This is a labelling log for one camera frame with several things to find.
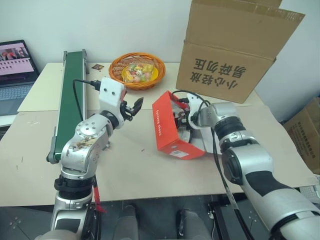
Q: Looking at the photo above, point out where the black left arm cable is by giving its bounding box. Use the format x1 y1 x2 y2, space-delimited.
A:
72 79 102 121

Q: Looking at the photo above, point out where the clear bag of colourful snacks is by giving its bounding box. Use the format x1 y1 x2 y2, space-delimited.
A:
121 62 160 85

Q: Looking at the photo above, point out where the large brown cardboard box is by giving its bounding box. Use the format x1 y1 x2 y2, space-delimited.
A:
175 0 306 104

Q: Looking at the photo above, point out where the green conveyor belt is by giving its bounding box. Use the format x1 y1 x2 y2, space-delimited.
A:
45 49 89 165

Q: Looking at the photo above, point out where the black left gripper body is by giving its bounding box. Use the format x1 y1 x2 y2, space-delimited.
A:
120 99 135 122

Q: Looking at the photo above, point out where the red shoebox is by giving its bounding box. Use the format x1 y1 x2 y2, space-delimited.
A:
151 90 208 161

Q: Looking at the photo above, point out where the black metal frame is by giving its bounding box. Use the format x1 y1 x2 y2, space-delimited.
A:
207 198 252 240

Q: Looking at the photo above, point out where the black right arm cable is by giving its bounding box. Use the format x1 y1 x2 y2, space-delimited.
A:
187 97 254 240

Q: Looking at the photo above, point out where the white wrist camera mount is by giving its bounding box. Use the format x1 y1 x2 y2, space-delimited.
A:
186 92 204 130
97 77 126 129

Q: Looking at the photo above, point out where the red strap on arm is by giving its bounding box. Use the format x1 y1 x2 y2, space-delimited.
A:
92 174 108 215

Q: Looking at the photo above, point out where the dark rounded shape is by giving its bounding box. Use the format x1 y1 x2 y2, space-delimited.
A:
114 204 138 240
176 208 209 240

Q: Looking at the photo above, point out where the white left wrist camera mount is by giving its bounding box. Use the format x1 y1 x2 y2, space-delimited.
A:
97 77 126 129

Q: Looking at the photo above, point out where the white gridded board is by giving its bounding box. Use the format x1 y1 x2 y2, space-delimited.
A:
298 173 320 202

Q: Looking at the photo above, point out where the orange wicker basket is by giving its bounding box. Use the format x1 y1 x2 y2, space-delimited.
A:
108 51 167 91

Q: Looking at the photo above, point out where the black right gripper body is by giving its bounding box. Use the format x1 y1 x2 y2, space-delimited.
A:
174 112 191 131

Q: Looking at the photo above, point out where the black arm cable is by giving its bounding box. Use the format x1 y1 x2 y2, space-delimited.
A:
72 79 102 121
187 97 254 240

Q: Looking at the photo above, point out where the small printed cardboard box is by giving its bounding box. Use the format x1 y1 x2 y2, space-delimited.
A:
282 96 320 174

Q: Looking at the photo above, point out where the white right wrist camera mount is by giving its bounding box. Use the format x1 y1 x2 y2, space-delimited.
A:
186 92 204 130

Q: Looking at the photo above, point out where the grey laptop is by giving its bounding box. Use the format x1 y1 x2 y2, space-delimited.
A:
0 39 41 117

